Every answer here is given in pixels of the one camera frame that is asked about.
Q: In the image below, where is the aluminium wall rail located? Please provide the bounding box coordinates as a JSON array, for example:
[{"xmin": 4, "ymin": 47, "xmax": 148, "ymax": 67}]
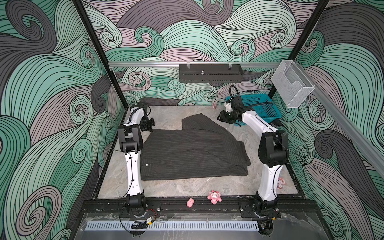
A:
[{"xmin": 108, "ymin": 61, "xmax": 280, "ymax": 69}]

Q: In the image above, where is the pink poker chip stack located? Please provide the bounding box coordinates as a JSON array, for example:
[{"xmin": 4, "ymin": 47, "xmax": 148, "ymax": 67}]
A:
[{"xmin": 212, "ymin": 100, "xmax": 218, "ymax": 109}]

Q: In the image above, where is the black wall shelf tray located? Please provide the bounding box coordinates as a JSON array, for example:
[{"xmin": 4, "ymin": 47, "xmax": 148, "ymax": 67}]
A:
[{"xmin": 179, "ymin": 65, "xmax": 244, "ymax": 85}]

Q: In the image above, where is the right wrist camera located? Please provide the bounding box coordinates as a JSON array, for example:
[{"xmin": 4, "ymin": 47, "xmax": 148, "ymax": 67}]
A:
[{"xmin": 225, "ymin": 102, "xmax": 233, "ymax": 113}]

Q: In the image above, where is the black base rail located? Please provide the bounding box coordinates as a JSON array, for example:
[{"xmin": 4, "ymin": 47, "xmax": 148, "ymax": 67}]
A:
[{"xmin": 80, "ymin": 195, "xmax": 319, "ymax": 220}]

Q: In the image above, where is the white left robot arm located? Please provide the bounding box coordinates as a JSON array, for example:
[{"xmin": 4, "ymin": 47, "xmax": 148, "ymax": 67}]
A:
[{"xmin": 117, "ymin": 102, "xmax": 155, "ymax": 216}]

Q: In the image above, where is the dark grey pinstripe shirt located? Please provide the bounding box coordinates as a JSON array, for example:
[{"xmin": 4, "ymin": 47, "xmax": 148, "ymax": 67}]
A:
[{"xmin": 140, "ymin": 114, "xmax": 251, "ymax": 181}]

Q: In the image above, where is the pink white figurine toy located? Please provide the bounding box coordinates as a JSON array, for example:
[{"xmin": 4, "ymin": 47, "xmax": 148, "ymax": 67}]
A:
[{"xmin": 277, "ymin": 178, "xmax": 286, "ymax": 190}]

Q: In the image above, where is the teal plastic basket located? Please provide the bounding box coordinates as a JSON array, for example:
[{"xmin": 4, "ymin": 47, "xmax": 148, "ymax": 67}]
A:
[{"xmin": 241, "ymin": 94, "xmax": 282, "ymax": 123}]

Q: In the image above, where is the white slotted cable duct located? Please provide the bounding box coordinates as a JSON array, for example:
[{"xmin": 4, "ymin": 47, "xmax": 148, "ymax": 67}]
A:
[{"xmin": 85, "ymin": 220, "xmax": 259, "ymax": 232}]

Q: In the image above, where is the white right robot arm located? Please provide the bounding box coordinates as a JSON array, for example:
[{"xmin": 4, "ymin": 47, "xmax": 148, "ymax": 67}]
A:
[{"xmin": 217, "ymin": 85, "xmax": 289, "ymax": 218}]

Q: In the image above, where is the clear plastic wall bin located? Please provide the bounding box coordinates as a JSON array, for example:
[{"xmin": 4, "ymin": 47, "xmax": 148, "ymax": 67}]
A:
[{"xmin": 271, "ymin": 60, "xmax": 315, "ymax": 109}]

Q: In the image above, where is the pink plush pig toy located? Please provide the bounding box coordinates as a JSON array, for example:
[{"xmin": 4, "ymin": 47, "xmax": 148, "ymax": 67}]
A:
[{"xmin": 207, "ymin": 191, "xmax": 222, "ymax": 205}]

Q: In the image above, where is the small pink toy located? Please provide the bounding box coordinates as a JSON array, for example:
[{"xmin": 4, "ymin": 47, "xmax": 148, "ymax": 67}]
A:
[{"xmin": 187, "ymin": 198, "xmax": 195, "ymax": 208}]

